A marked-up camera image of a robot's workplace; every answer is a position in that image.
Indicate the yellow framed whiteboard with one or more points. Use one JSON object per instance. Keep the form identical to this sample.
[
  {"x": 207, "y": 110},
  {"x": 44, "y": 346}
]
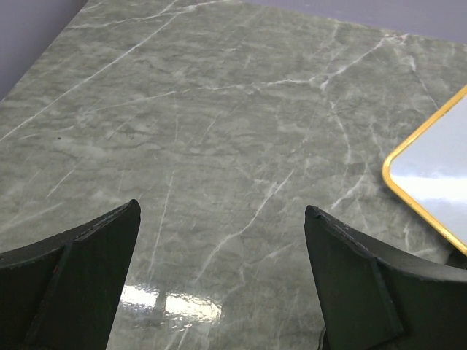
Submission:
[{"x": 427, "y": 170}]

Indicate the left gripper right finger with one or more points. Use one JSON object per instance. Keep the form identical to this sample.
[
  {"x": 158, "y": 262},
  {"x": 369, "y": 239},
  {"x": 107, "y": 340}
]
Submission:
[{"x": 375, "y": 296}]

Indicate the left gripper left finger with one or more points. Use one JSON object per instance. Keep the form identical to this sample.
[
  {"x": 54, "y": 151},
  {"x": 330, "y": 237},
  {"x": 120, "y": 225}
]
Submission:
[{"x": 63, "y": 292}]

